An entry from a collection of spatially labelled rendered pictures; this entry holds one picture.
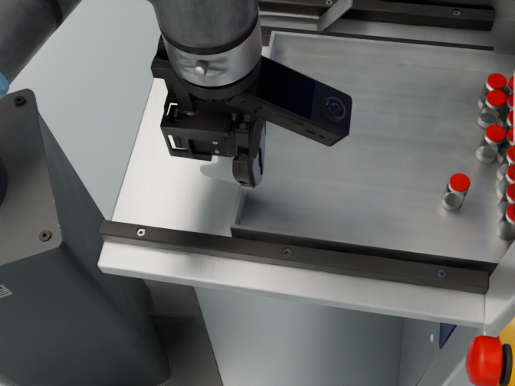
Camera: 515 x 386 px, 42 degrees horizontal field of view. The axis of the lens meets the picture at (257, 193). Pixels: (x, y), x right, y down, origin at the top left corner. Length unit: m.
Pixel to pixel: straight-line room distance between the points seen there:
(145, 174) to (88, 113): 1.20
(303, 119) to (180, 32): 0.14
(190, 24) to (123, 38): 1.63
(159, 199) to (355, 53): 0.29
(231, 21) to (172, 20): 0.04
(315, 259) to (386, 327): 0.94
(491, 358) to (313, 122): 0.23
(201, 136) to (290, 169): 0.19
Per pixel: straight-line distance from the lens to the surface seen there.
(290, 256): 0.69
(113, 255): 0.74
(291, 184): 0.74
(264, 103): 0.56
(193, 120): 0.59
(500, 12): 0.90
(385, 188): 0.75
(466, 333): 0.79
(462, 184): 0.71
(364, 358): 1.59
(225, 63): 0.50
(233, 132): 0.59
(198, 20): 0.47
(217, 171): 0.67
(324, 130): 0.58
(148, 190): 0.76
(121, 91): 1.98
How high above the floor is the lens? 1.54
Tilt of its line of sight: 62 degrees down
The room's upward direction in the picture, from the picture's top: 8 degrees counter-clockwise
